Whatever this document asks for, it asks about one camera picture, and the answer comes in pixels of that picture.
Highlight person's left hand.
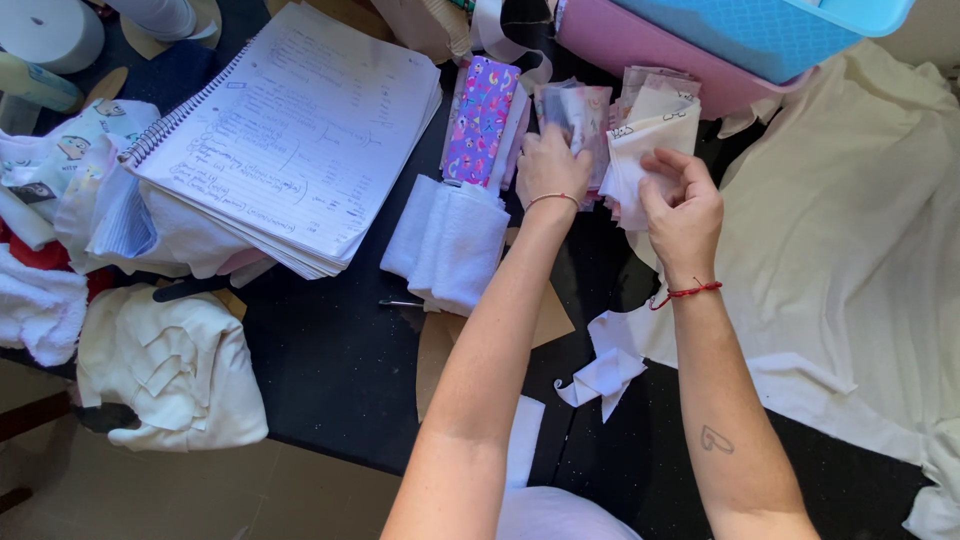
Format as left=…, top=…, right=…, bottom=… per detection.
left=516, top=123, right=594, bottom=212

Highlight person's right hand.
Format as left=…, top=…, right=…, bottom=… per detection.
left=637, top=147, right=726, bottom=291

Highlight stack of printed fabric pieces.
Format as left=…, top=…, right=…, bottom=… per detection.
left=534, top=77, right=616, bottom=205

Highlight stack of white fabric pieces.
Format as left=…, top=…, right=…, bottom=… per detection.
left=600, top=66, right=704, bottom=232

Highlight purple patterned fabric bundle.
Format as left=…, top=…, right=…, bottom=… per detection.
left=441, top=54, right=534, bottom=193

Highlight white ribbon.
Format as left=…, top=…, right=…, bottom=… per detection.
left=471, top=0, right=554, bottom=95

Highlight pink plastic bin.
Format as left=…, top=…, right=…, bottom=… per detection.
left=555, top=0, right=815, bottom=121

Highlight folded white terry cloth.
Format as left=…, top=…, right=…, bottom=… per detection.
left=379, top=174, right=513, bottom=318

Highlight beige fabric bundle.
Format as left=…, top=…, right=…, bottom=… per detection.
left=371, top=0, right=475, bottom=66

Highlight blue plastic bin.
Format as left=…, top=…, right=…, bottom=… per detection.
left=611, top=0, right=917, bottom=85

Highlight brown paper pattern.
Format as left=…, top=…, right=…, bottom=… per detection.
left=416, top=228, right=576, bottom=423

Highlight white fabric scrap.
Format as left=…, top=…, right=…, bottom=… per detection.
left=553, top=311, right=650, bottom=423

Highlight spiral notebook with handwriting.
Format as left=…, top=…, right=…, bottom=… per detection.
left=118, top=2, right=444, bottom=280

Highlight white fabric strip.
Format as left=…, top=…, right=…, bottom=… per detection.
left=505, top=395, right=546, bottom=490

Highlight large cream fabric sheet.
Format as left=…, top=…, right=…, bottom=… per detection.
left=626, top=39, right=960, bottom=540

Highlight dark blue fabric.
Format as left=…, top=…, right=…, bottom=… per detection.
left=118, top=39, right=226, bottom=115

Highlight person's white shirt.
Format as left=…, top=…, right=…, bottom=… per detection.
left=495, top=486, right=643, bottom=540

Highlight white striped fabric heap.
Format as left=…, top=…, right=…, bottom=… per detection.
left=56, top=135, right=279, bottom=290

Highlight small white roll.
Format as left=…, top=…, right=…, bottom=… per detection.
left=105, top=0, right=200, bottom=43

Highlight brown cardboard disc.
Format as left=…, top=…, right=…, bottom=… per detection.
left=120, top=0, right=224, bottom=62

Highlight pile of cream fabric pieces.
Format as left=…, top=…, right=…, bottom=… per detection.
left=76, top=283, right=270, bottom=453

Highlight cartoon print fabric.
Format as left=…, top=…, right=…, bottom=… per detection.
left=0, top=97, right=162, bottom=250

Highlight large white roll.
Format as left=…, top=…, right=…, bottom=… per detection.
left=0, top=0, right=106, bottom=76

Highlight pale green bottle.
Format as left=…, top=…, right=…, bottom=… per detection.
left=0, top=51, right=85, bottom=115

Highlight red fabric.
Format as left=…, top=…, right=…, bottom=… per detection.
left=0, top=219, right=115, bottom=303

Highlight white fluffy towel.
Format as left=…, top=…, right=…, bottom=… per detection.
left=0, top=243, right=90, bottom=369

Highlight thin pink bracelet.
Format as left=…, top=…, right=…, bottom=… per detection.
left=524, top=192, right=582, bottom=213

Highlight red string bracelet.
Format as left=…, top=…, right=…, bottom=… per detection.
left=648, top=278, right=724, bottom=312

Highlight black handled scissors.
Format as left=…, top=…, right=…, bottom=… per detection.
left=152, top=274, right=232, bottom=304

